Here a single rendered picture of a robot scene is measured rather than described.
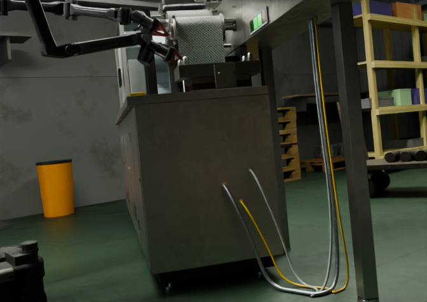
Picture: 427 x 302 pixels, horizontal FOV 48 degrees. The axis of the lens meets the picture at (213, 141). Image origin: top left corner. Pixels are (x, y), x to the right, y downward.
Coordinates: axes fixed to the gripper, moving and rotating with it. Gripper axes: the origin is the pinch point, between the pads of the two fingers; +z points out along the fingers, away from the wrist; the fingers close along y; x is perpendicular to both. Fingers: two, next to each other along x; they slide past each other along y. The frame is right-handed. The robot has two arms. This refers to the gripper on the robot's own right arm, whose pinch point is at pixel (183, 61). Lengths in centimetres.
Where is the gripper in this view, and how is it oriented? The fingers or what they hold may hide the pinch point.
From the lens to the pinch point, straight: 249.1
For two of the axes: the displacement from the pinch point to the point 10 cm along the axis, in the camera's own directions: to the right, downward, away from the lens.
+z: 8.9, 4.1, 2.0
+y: 2.2, 0.0, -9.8
